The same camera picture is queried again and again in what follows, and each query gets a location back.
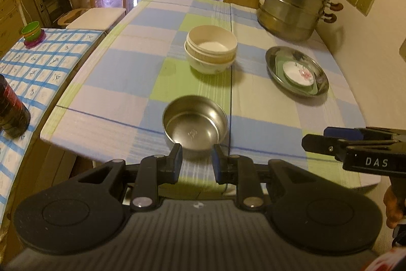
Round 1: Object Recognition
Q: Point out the person's right hand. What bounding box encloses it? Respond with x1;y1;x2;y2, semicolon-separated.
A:
383;187;406;229

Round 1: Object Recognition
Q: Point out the green square plate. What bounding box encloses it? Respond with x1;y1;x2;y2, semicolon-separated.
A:
275;54;318;95

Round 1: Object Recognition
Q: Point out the checked tablecloth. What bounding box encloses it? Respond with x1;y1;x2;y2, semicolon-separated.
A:
40;0;379;198

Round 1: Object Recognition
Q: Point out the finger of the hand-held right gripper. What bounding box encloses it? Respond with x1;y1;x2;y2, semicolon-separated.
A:
301;134;406;160
324;127;406;141

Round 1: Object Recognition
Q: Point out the blue grid table cover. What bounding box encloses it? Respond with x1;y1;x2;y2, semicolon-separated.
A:
0;28;107;205

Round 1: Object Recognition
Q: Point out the dark bottle with red label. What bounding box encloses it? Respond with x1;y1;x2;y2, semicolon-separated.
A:
0;74;31;138

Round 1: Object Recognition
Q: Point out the red white printed cloth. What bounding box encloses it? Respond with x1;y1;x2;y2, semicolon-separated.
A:
365;247;406;271

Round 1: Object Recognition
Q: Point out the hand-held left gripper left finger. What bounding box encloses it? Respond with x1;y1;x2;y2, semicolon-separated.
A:
78;143;183;211

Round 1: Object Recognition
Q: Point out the small stainless steel bowl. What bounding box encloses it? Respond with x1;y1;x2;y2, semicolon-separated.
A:
162;95;229;152

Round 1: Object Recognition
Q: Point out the cardboard box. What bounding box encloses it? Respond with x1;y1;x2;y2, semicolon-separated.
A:
0;0;24;49

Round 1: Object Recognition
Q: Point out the large stainless steel plate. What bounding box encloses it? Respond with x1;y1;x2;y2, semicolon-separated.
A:
265;46;329;98

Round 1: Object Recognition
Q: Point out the green and purple cup stack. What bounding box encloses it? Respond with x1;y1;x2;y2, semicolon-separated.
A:
21;21;45;49

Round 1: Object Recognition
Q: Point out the small white floral dish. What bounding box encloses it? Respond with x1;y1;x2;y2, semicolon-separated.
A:
283;61;315;86

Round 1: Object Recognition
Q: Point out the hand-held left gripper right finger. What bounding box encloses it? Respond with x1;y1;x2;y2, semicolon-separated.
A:
213;144;318;211

